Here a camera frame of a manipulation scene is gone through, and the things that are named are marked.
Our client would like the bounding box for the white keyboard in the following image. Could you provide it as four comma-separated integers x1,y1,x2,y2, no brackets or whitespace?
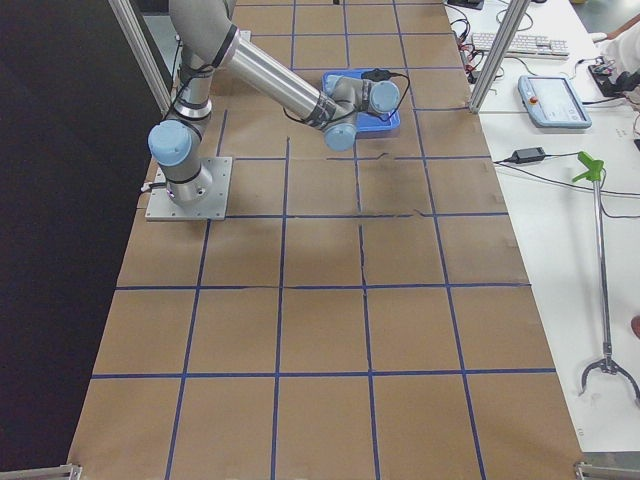
471,32,570,60

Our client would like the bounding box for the aluminium frame post at wall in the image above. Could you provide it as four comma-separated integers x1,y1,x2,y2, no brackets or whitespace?
108,0,171,115

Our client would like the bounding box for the green handled reach grabber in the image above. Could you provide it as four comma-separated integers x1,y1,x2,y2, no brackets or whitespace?
572,151,639,406

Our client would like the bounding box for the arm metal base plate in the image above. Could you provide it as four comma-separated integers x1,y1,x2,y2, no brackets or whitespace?
145,157,233,221

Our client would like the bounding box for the blue plastic tray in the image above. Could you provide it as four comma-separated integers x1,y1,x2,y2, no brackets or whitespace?
321,68,405,151

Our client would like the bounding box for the black power adapter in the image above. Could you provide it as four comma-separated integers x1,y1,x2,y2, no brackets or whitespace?
496,147,547,165

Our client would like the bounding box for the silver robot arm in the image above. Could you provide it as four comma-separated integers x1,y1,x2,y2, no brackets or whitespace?
148,1,401,206

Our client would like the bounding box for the metal corner bracket right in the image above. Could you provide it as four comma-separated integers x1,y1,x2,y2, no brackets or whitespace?
574,462,640,480

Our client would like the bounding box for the blue teach pendant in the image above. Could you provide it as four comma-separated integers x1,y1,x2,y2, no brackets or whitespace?
517,75,592,130

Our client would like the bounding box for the aluminium frame post near desk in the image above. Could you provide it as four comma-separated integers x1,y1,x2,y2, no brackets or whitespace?
468,0,530,114

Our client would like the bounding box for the metal corner bracket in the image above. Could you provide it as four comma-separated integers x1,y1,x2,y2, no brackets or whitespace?
0,464,83,480
574,462,640,480

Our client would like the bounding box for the metal corner bracket left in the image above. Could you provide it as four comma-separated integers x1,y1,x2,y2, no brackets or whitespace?
0,464,83,480

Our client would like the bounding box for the black device with wires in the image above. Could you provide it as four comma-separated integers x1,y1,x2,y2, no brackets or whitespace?
588,62,639,98

